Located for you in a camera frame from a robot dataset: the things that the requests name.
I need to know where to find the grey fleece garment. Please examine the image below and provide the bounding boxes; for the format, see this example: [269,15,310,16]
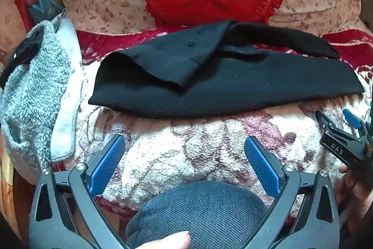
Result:
[0,20,73,179]

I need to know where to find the person's left hand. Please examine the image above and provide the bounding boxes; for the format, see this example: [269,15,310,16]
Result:
[137,231,191,249]

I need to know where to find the red and white plush blanket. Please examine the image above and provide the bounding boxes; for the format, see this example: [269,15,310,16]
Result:
[49,29,373,226]

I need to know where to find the black pants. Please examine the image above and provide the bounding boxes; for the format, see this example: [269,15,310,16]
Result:
[88,19,365,120]

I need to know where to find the person's blue jeans leg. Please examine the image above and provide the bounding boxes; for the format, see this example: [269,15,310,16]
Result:
[126,181,268,249]

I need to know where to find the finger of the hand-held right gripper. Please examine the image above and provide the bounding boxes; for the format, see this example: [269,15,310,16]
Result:
[342,108,369,137]
[316,110,336,133]

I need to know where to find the white cloth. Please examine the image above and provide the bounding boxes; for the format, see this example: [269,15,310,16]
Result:
[50,8,85,162]

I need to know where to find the teal bag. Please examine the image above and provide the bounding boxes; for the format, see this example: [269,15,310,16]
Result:
[28,0,63,23]

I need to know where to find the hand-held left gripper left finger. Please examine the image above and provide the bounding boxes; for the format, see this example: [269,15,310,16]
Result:
[29,134,137,249]

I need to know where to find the person's right hand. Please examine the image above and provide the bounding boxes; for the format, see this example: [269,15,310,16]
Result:
[335,164,373,238]

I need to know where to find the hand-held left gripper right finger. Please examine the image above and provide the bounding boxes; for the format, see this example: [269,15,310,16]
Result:
[244,136,341,249]

